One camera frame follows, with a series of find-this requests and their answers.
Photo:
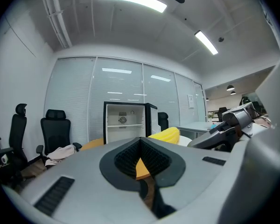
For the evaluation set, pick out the yellow corn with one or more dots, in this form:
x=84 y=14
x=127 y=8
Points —
x=166 y=135

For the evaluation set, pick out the small white device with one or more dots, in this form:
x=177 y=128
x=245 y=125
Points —
x=5 y=160

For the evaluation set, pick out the small potted plant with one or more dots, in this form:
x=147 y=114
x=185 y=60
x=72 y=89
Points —
x=210 y=116

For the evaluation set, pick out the round ceiling sensor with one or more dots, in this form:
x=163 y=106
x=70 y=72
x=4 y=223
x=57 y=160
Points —
x=221 y=39

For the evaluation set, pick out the white paper notice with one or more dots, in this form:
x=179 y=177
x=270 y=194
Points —
x=191 y=101

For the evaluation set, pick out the black pendant lamp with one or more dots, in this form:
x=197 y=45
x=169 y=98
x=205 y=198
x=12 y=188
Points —
x=233 y=93
x=230 y=88

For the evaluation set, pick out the glass partition with blinds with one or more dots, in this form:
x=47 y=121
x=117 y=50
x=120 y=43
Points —
x=121 y=83

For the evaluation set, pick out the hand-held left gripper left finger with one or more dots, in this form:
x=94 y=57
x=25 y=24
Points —
x=84 y=171

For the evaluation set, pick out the black mini fridge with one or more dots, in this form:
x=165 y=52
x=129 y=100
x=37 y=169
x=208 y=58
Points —
x=126 y=125

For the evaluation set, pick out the white ceiling pipes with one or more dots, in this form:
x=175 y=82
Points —
x=58 y=17

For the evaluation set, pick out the black office chair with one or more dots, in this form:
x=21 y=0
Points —
x=222 y=113
x=56 y=129
x=17 y=134
x=163 y=122

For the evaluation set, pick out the white office desk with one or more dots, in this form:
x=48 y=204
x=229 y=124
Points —
x=196 y=126

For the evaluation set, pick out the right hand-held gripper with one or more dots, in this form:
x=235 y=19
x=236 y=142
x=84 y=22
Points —
x=242 y=118

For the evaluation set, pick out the white plate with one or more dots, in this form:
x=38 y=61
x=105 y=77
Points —
x=184 y=141

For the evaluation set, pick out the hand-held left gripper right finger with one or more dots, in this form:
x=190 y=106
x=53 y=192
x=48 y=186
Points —
x=196 y=171

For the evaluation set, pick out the beige cloth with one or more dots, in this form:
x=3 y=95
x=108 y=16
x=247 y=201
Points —
x=60 y=155

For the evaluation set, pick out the round orange table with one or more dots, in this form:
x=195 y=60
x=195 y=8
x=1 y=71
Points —
x=93 y=144

